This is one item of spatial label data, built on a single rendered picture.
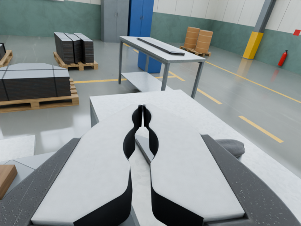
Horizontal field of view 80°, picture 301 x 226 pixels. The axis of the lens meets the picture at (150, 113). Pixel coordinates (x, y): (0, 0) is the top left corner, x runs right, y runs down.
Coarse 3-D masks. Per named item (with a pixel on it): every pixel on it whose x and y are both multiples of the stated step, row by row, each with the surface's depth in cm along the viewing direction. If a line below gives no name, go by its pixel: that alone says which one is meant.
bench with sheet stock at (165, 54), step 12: (120, 36) 342; (120, 48) 353; (144, 48) 275; (156, 48) 286; (168, 48) 280; (120, 60) 365; (168, 60) 232; (180, 60) 242; (192, 60) 253; (204, 60) 266; (120, 72) 378; (144, 72) 404; (144, 84) 343; (156, 84) 350; (192, 96) 296
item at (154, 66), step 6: (138, 54) 496; (144, 54) 465; (138, 60) 501; (144, 60) 469; (150, 60) 455; (156, 60) 462; (138, 66) 508; (144, 66) 474; (150, 66) 464; (156, 66) 472; (150, 72) 473; (156, 72) 481
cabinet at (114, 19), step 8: (104, 0) 669; (112, 0) 681; (120, 0) 693; (128, 0) 706; (104, 8) 681; (112, 8) 694; (120, 8) 707; (128, 8) 719; (104, 16) 695; (112, 16) 708; (120, 16) 721; (128, 16) 736; (104, 24) 709; (112, 24) 723; (120, 24) 737; (104, 32) 724; (112, 32) 738; (120, 32) 753; (104, 40) 739; (112, 40) 754
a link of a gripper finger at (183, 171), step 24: (144, 120) 12; (168, 120) 10; (168, 144) 8; (192, 144) 8; (168, 168) 7; (192, 168) 7; (216, 168) 7; (168, 192) 6; (192, 192) 6; (216, 192) 6; (168, 216) 6; (192, 216) 5; (216, 216) 5; (240, 216) 5
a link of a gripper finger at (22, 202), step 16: (48, 160) 7; (64, 160) 7; (32, 176) 7; (48, 176) 7; (16, 192) 6; (32, 192) 6; (0, 208) 6; (16, 208) 6; (32, 208) 6; (0, 224) 5; (16, 224) 5; (32, 224) 5
